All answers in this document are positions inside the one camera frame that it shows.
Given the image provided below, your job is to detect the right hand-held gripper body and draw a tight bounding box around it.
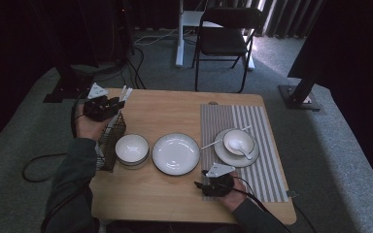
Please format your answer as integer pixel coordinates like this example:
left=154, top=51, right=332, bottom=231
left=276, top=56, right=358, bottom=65
left=203, top=162, right=236, bottom=198

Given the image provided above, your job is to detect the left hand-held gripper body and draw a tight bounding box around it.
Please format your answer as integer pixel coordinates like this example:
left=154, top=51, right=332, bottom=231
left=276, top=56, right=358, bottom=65
left=83, top=83, right=111, bottom=122

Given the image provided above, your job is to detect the white chopstick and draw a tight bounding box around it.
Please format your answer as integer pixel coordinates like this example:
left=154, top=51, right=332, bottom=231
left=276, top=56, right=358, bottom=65
left=108, top=84, right=128, bottom=130
left=118, top=86, right=133, bottom=130
left=200, top=125, right=253, bottom=150
left=106, top=86, right=131, bottom=137

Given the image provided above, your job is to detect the white plate with dark rim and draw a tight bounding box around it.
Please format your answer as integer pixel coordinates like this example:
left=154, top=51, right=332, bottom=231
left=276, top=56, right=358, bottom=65
left=213, top=127, right=260, bottom=168
left=152, top=132, right=201, bottom=177

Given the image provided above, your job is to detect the black wire basket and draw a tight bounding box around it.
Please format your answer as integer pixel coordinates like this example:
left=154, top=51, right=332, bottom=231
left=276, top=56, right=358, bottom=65
left=95, top=111, right=127, bottom=173

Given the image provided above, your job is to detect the white bowl with dark rim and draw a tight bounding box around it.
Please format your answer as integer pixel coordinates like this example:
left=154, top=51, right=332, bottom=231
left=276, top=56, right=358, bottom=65
left=222, top=128, right=256, bottom=157
left=115, top=134, right=151, bottom=169

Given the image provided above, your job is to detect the person's left hand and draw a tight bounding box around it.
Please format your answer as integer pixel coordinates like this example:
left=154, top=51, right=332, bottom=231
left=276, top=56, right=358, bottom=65
left=75, top=106, right=110, bottom=141

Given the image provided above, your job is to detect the person's right hand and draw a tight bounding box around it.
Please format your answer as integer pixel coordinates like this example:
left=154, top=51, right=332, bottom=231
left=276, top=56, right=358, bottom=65
left=218, top=174, right=251, bottom=213

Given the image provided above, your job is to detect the black metal stand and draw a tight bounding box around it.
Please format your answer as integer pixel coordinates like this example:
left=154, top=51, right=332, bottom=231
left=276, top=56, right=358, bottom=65
left=28, top=0, right=95, bottom=104
left=278, top=42, right=324, bottom=113

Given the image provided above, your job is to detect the grey striped placemat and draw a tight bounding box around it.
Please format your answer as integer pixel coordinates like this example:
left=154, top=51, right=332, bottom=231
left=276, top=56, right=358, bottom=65
left=200, top=103, right=289, bottom=204

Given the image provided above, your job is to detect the black curtain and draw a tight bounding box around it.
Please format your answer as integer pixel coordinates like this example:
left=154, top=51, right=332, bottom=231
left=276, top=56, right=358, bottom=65
left=287, top=0, right=373, bottom=202
left=0, top=0, right=59, bottom=158

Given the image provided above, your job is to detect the black folding chair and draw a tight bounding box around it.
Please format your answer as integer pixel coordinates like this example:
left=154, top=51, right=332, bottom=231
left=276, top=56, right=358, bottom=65
left=192, top=7, right=266, bottom=94

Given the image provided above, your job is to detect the grey curtain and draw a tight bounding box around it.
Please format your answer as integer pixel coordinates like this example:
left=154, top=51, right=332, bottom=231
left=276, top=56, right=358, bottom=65
left=246, top=0, right=326, bottom=40

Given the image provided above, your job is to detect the black cable bundle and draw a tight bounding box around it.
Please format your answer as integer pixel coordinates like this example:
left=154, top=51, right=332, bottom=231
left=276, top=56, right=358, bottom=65
left=93, top=47, right=148, bottom=90

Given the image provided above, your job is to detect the white floor cable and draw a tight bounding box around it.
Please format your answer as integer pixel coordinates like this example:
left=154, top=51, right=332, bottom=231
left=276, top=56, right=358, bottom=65
left=134, top=27, right=180, bottom=47

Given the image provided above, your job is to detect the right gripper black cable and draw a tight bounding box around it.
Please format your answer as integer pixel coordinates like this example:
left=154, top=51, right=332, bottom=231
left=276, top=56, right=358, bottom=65
left=231, top=176, right=319, bottom=233

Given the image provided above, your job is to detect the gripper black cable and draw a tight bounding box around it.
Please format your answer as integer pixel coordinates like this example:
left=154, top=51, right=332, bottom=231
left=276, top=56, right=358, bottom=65
left=231, top=176, right=319, bottom=233
left=40, top=93, right=92, bottom=233

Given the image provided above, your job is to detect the black floor cable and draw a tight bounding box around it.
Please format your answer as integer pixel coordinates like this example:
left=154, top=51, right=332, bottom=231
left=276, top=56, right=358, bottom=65
left=21, top=153, right=66, bottom=183

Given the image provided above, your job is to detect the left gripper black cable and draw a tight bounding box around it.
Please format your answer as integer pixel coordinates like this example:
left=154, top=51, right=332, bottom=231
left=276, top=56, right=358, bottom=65
left=40, top=93, right=92, bottom=233

